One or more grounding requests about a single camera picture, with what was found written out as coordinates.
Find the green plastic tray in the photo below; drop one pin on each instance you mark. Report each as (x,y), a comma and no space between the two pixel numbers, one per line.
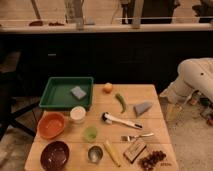
(57,93)

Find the white paper cup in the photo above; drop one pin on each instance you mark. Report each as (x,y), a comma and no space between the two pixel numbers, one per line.
(78,114)

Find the small green cup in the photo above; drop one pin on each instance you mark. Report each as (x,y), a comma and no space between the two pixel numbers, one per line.
(90,134)

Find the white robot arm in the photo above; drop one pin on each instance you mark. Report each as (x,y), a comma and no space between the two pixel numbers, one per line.
(193,75)

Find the metal fork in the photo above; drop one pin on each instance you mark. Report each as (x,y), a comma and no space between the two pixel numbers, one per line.
(129,138)

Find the orange fruit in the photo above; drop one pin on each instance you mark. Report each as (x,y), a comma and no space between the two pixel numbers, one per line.
(107,88)

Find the grey wedge block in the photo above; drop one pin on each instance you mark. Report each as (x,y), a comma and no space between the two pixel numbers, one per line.
(141,108)

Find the dark red bowl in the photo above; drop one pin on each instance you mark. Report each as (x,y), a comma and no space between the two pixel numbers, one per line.
(54,156)

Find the grey sponge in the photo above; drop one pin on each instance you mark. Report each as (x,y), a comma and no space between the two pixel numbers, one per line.
(78,92)

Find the orange bowl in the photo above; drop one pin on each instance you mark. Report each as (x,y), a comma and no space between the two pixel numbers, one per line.
(51,125)

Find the small metal cup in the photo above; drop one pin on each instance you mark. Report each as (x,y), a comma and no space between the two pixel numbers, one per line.
(95,154)

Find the wooden board eraser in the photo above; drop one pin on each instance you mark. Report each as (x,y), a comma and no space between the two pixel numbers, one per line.
(134,150)

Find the bunch of red grapes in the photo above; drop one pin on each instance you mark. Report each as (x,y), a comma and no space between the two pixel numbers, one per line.
(148,163)

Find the white handled dish brush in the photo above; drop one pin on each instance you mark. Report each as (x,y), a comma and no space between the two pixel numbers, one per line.
(110,119)

